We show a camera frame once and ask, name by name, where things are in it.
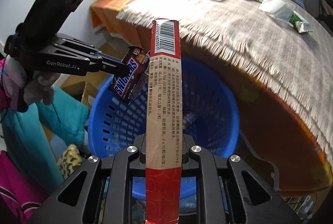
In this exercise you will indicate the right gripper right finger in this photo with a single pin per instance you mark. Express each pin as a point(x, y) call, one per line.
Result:
point(228, 190)

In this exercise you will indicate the long red medicine box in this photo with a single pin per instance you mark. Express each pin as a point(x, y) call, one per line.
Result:
point(164, 124)

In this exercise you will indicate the leopard print cloth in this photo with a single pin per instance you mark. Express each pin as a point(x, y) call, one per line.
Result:
point(69, 161)

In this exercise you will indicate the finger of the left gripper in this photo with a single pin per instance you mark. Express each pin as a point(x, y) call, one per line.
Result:
point(88, 45)
point(104, 62)

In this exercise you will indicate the gloved left hand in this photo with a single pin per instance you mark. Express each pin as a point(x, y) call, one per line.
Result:
point(39, 88)

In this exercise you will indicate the pink garment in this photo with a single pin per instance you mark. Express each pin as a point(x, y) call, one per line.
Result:
point(20, 196)

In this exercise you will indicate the brown Snickers wrapper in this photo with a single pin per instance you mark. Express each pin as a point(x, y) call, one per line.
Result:
point(128, 87)

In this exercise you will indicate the teal cloth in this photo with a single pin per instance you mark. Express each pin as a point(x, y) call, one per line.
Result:
point(27, 144)

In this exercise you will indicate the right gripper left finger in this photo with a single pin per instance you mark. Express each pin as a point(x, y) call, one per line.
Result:
point(98, 190)

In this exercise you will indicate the clear plastic bag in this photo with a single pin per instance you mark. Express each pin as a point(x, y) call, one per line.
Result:
point(278, 9)

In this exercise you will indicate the blue plastic laundry basket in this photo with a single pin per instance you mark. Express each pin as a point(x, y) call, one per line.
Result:
point(198, 104)

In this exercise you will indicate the beige plaid fringed blanket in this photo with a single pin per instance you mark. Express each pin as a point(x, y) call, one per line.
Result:
point(296, 67)

